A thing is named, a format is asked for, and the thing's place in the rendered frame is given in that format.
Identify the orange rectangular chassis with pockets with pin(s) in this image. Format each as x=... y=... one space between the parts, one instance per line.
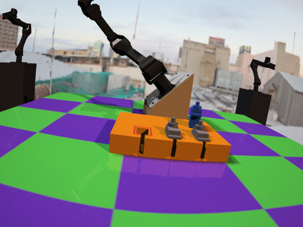
x=167 y=138

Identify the blue micro servo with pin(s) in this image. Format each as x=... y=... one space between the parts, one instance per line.
x=195 y=115

